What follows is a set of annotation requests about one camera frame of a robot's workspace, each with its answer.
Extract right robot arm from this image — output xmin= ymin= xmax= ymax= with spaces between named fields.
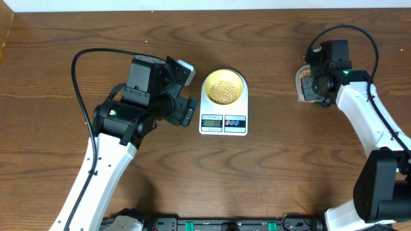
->
xmin=299 ymin=40 xmax=410 ymax=230

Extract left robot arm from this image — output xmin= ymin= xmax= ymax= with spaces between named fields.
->
xmin=51 ymin=55 xmax=198 ymax=230

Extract white kitchen scale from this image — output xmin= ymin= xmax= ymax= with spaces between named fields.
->
xmin=198 ymin=72 xmax=249 ymax=136

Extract soybeans in yellow bowl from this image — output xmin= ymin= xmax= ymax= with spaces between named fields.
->
xmin=209 ymin=80 xmax=240 ymax=105

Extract yellow bowl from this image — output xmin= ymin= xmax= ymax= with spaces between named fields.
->
xmin=202 ymin=69 xmax=245 ymax=105

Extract clear plastic container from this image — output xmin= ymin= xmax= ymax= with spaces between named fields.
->
xmin=295 ymin=65 xmax=313 ymax=103

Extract pile of soybeans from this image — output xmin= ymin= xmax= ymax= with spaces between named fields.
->
xmin=299 ymin=69 xmax=311 ymax=79

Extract cardboard side panel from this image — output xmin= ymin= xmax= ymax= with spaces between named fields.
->
xmin=0 ymin=0 xmax=15 ymax=58

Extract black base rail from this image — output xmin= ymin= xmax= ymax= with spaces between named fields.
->
xmin=99 ymin=208 xmax=325 ymax=231

